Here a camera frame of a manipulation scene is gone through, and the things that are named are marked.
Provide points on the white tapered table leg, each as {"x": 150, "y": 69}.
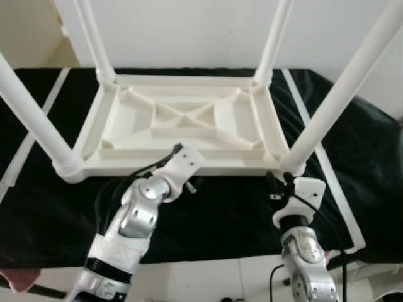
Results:
{"x": 346, "y": 75}
{"x": 94, "y": 38}
{"x": 31, "y": 113}
{"x": 272, "y": 38}

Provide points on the black table cloth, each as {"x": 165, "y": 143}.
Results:
{"x": 239, "y": 220}

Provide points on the long white plastic strip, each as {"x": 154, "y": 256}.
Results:
{"x": 327, "y": 170}
{"x": 47, "y": 100}

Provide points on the pink object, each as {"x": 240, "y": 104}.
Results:
{"x": 20, "y": 278}

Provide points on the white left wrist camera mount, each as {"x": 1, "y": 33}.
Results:
{"x": 182, "y": 165}

